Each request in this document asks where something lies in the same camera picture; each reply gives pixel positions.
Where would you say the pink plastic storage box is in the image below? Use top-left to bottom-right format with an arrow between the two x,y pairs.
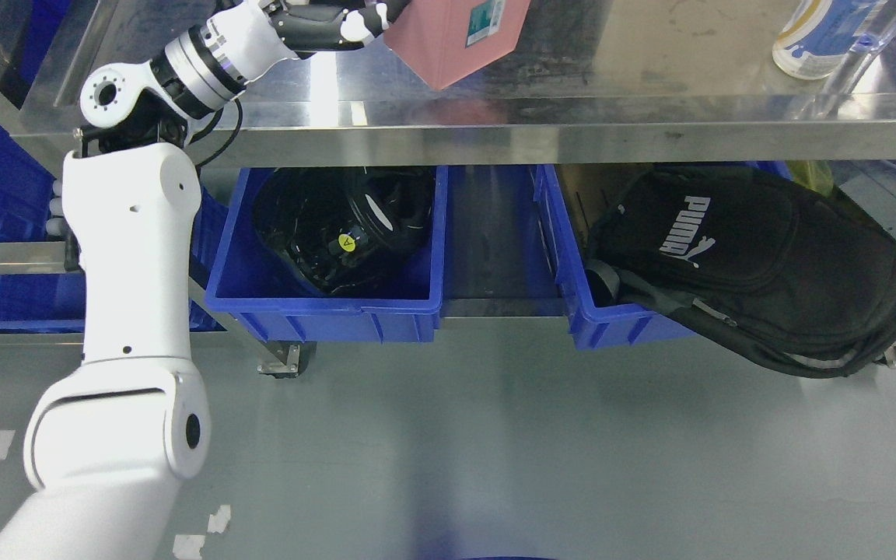
383,1 -> 530,91

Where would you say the blue bin with helmet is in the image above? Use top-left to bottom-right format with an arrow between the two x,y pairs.
205,166 -> 453,343

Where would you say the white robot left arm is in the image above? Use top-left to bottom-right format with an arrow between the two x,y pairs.
0,1 -> 407,559

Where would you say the stainless steel table cart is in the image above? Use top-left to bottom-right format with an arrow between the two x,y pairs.
0,0 -> 896,380

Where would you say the blue bin with backpack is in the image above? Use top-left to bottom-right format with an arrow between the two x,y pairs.
534,159 -> 896,351

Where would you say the black helmet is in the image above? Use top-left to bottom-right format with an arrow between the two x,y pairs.
252,166 -> 436,297

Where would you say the black Puma backpack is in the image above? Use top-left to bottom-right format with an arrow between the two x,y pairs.
584,164 -> 896,379

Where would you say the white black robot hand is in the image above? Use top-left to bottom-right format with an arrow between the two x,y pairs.
211,1 -> 411,77

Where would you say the blue bin far left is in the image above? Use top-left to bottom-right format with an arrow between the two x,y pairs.
0,95 -> 227,334

